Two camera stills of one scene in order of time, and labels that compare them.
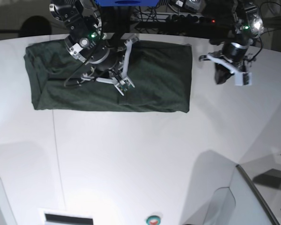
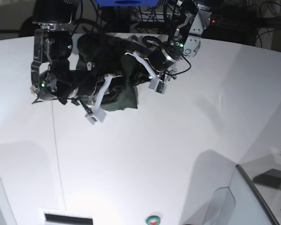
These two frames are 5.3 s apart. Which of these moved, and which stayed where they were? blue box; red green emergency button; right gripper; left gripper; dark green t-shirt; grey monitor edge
Moved: dark green t-shirt; right gripper; left gripper
Stayed: red green emergency button; grey monitor edge; blue box
